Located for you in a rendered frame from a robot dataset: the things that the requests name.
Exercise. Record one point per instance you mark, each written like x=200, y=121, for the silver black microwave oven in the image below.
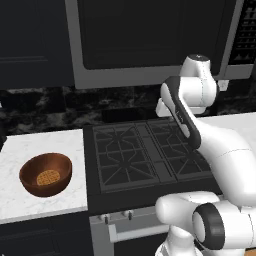
x=245, y=33

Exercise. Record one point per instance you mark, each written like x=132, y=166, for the dark glass microwave door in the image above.
x=140, y=30

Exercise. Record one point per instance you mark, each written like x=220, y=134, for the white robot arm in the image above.
x=230, y=166

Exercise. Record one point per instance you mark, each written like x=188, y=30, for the dark base cupboard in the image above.
x=43, y=236

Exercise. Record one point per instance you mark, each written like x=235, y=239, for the silver oven door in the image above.
x=100, y=240

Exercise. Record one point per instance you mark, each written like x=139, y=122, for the golden round waffle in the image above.
x=47, y=177

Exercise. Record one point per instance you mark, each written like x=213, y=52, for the dark wall cupboard door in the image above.
x=33, y=40

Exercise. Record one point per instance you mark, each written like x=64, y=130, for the dark oven knob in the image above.
x=130, y=215
x=106, y=219

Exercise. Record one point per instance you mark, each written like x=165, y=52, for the brown wooden bowl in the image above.
x=31, y=186

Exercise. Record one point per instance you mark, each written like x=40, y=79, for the black gas hob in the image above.
x=126, y=156

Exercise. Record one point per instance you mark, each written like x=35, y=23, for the small white wall outlet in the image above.
x=223, y=85

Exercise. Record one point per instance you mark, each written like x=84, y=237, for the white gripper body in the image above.
x=163, y=108

